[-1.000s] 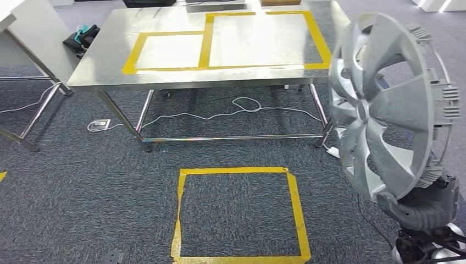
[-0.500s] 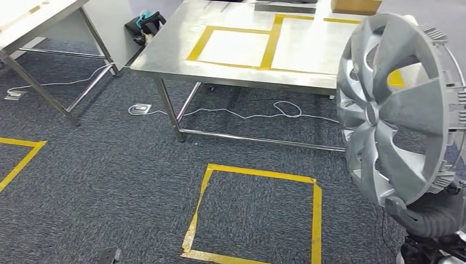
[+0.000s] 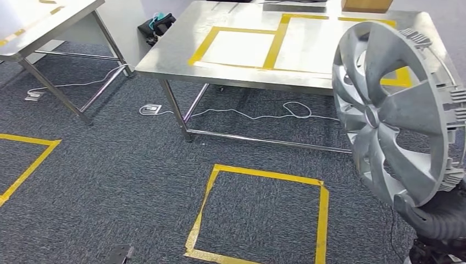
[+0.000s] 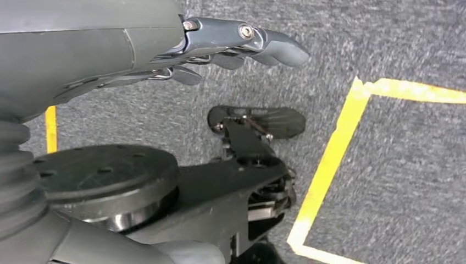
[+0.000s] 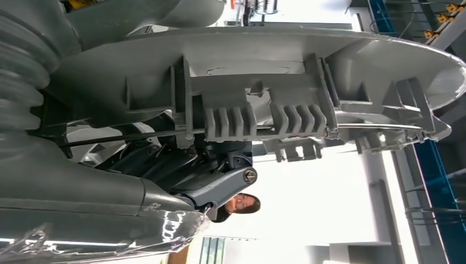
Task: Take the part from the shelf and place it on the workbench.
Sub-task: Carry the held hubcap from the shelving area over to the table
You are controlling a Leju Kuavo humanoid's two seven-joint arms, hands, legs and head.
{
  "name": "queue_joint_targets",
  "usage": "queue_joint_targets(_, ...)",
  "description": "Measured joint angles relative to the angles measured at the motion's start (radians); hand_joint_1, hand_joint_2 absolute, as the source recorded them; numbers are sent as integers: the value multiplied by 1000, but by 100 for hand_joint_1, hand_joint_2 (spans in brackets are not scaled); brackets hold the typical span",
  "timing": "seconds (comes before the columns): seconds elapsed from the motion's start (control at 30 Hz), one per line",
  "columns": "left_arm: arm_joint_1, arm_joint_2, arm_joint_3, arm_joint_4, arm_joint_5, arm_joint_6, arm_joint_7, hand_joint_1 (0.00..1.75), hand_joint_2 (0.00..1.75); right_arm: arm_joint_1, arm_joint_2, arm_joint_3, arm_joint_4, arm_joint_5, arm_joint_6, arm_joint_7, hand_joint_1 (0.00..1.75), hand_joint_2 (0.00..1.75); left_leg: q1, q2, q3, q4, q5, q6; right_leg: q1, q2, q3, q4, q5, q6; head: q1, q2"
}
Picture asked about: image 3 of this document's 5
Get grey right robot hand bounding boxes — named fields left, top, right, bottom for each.
left=394, top=178, right=466, bottom=227

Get silver plastic wheel hubcap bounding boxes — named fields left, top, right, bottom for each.
left=332, top=21, right=466, bottom=208

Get stainless steel workbench table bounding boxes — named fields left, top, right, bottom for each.
left=135, top=0, right=466, bottom=154
left=0, top=0, right=134, bottom=127

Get brown cardboard box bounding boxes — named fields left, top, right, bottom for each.
left=341, top=0, right=394, bottom=14

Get black bag with teal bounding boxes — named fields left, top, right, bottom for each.
left=137, top=12, right=177, bottom=47

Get white cabinet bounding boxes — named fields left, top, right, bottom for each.
left=34, top=0, right=153, bottom=78

